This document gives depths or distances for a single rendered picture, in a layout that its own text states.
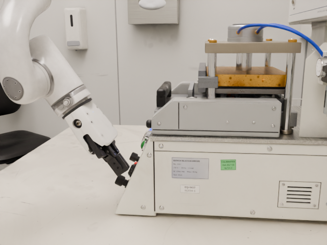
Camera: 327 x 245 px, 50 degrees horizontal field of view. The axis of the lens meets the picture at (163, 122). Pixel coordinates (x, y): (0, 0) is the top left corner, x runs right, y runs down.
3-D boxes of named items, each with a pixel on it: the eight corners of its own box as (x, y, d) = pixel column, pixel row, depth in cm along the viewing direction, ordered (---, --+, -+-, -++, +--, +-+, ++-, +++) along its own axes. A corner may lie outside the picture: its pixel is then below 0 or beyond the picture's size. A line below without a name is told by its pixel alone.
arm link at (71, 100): (75, 88, 69) (84, 100, 70) (89, 82, 78) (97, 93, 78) (44, 111, 71) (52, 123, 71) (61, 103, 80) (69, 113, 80)
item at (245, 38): (296, 75, 93) (300, 25, 90) (339, 94, 63) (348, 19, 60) (204, 75, 96) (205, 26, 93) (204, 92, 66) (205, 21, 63)
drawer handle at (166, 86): (171, 96, 92) (171, 80, 91) (165, 107, 78) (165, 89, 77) (163, 96, 92) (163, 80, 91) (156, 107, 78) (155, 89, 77)
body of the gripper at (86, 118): (79, 98, 69) (112, 143, 71) (94, 91, 79) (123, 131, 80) (50, 118, 71) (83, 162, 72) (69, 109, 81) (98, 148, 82)
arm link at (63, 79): (65, 93, 68) (90, 80, 76) (23, 36, 67) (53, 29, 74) (41, 113, 72) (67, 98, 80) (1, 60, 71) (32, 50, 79)
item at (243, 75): (271, 81, 91) (274, 44, 89) (292, 95, 70) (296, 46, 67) (205, 81, 93) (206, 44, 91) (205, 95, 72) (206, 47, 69)
